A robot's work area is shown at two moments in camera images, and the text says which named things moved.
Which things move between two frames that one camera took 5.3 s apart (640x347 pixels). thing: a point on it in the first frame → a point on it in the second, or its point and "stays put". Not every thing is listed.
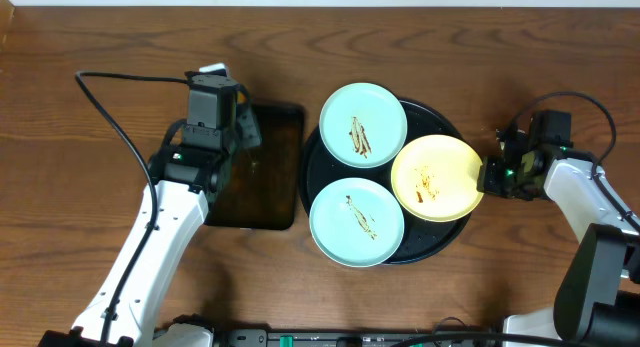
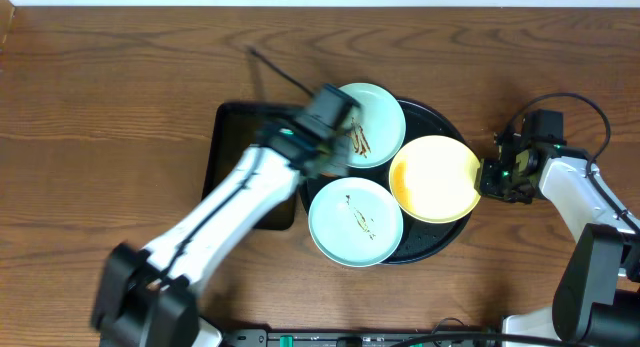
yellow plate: x=435 y=178 stays put
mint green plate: x=356 y=222 stays put
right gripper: x=486 y=181 stays put
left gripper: x=248 y=125 → x=338 y=150
